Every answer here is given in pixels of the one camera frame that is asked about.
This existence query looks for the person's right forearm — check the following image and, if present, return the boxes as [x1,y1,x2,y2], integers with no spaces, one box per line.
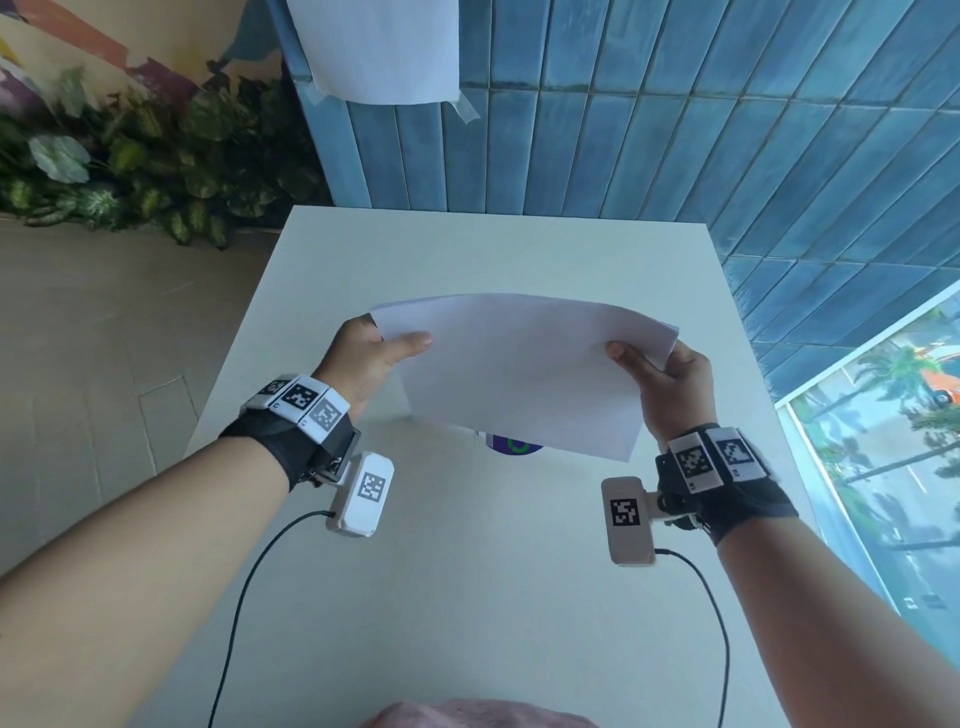
[716,513,960,728]

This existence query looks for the wrist marker band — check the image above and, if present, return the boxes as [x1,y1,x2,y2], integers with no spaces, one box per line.
[218,374,361,493]
[654,423,799,546]

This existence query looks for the black left camera cable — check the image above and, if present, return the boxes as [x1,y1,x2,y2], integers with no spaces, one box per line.
[205,510,336,728]

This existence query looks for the person's pink clothing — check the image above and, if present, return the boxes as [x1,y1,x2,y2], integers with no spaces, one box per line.
[361,698,601,728]

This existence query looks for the purple round sticker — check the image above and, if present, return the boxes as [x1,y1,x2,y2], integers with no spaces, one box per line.
[480,431,546,456]

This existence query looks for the white taped wall paper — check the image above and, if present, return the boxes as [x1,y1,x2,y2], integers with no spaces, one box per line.
[285,0,481,125]

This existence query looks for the person's right hand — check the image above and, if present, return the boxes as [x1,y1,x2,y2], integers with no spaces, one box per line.
[605,339,719,445]

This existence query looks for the black right camera cable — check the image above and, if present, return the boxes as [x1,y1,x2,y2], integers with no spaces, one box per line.
[654,549,731,728]

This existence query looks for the white square table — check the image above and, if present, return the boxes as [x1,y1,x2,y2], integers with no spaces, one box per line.
[88,205,912,728]

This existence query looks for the person's left hand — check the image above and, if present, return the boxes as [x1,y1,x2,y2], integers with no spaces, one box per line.
[311,314,435,423]

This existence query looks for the green leafy plants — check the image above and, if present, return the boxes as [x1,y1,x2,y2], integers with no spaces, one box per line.
[0,66,331,250]

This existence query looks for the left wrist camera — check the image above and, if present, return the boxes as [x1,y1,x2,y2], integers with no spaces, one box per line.
[324,451,396,539]

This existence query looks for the white paper sheet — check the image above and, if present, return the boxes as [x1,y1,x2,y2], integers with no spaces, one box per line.
[370,293,681,463]

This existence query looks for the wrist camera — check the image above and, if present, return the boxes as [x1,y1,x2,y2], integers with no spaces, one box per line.
[601,477,665,567]
[324,451,396,539]

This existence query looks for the person's left forearm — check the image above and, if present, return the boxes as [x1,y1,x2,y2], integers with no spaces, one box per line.
[0,436,292,728]

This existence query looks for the right wrist marker band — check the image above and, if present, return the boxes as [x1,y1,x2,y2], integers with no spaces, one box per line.
[654,423,799,546]

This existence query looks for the black camera cable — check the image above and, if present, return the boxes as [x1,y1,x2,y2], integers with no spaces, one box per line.
[205,510,336,728]
[654,549,731,728]

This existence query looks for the left wrist marker band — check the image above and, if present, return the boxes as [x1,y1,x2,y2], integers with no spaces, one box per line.
[218,374,361,493]

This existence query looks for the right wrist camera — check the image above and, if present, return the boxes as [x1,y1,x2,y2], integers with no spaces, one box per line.
[601,477,665,567]

